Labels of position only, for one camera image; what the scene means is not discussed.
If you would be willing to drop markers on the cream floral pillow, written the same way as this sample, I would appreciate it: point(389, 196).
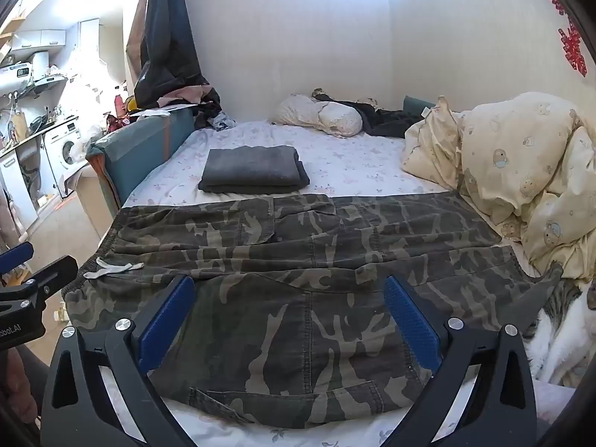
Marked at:
point(316, 116)

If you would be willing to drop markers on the large red paper wall decoration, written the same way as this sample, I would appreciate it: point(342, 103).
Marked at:
point(573, 49)

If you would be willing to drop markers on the camouflage pants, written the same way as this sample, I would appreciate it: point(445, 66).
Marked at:
point(298, 251)

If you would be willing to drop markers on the small red paper wall decoration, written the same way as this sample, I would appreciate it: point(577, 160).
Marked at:
point(556, 2)

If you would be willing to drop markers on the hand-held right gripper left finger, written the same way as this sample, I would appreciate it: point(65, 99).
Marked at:
point(165, 326)

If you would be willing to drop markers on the black hanging garment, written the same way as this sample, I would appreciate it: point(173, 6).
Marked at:
point(167, 32)

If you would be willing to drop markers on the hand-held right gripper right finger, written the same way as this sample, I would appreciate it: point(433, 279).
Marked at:
point(412, 326)

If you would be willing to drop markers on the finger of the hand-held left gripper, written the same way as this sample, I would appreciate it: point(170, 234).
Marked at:
point(16, 257)
point(51, 272)

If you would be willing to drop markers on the person's left hand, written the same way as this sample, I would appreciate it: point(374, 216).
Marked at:
point(16, 386)

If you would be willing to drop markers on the grey and white cat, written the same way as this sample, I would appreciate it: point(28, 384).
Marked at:
point(565, 335)

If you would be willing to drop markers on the teal cushion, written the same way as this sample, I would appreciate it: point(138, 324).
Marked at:
point(414, 105)
point(135, 149)

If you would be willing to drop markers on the white washing machine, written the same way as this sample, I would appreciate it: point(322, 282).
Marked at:
point(63, 149)

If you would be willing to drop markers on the cream bear print duvet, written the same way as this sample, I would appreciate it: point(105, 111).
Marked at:
point(512, 158)

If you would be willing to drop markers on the folded dark grey cloth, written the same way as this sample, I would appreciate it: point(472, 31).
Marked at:
point(254, 167)

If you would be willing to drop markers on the white wall cabinets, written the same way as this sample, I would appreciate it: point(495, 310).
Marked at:
point(51, 35)

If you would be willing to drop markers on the blue patterned cloth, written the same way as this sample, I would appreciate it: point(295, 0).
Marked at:
point(221, 121)

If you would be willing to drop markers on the floral white bed sheet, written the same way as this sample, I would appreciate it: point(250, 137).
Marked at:
point(354, 163)

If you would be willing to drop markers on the white water heater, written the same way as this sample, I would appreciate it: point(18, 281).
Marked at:
point(23, 72)

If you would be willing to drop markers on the dark clothes pile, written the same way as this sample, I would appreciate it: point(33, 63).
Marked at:
point(382, 118)

